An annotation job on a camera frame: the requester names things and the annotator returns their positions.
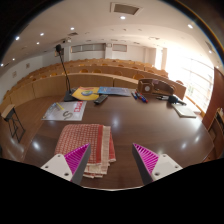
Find blue-grey paper sheet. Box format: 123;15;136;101
97;86;133;98

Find red marker pen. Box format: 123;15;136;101
136;91;149;104

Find small folding side desk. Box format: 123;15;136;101
0;103;27;144

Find black device with cable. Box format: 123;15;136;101
156;94;188;106

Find yellow booklet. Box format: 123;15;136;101
71;86;100;102

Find black gooseneck table microphone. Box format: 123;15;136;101
54;44;79;103

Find ceiling air vent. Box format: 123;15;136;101
109;2;143;16

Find large bright window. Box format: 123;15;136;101
154;46;214;114

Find red checked towel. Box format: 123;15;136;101
54;123;117;179

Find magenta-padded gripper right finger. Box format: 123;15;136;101
131;143;183;186

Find rows of wooden lecture seats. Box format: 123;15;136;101
0;58;188;114

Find brown wooden box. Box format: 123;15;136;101
137;78;177;98

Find black remote control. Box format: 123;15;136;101
93;94;109;106

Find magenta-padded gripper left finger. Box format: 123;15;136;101
39;142;92;185

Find recessed ceiling spotlights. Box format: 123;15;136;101
0;14;196;68

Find wooden side cabinet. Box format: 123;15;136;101
208;108;224;158

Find grey notebook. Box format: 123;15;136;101
172;104;198;119

